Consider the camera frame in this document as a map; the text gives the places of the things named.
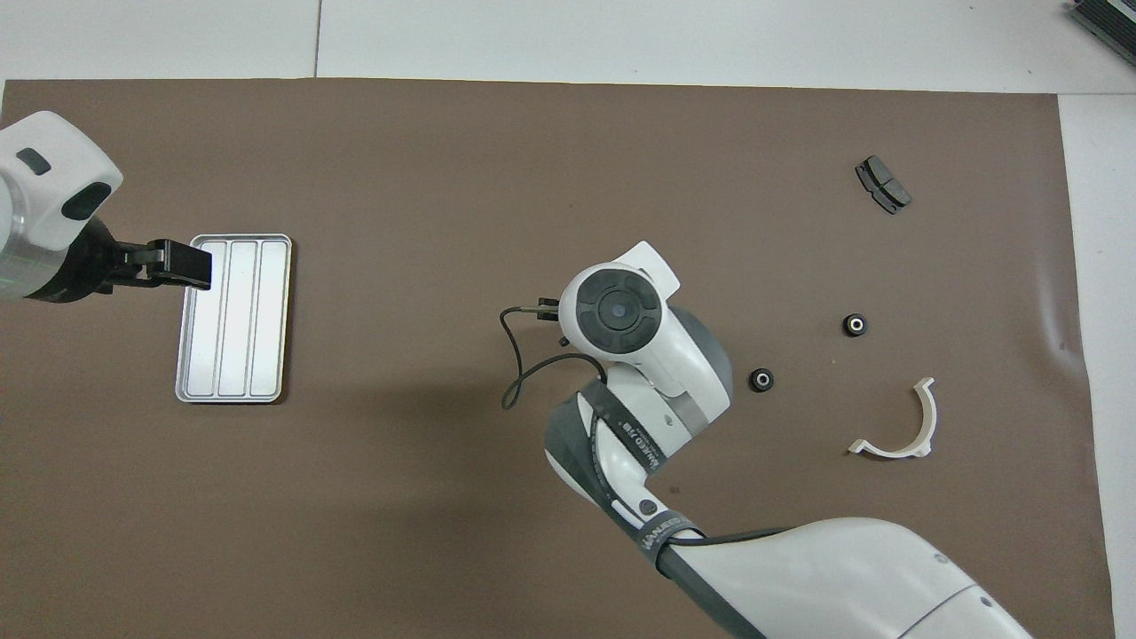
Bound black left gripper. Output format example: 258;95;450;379
40;217;214;304

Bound dark grey ribbed device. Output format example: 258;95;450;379
1068;0;1136;57

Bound silver metal tray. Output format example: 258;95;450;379
175;233;293;405

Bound white curved plastic bracket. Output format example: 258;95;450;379
848;377;938;460

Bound short grey brake pad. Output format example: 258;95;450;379
855;155;912;216

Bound brown table mat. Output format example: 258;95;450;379
0;78;1117;639

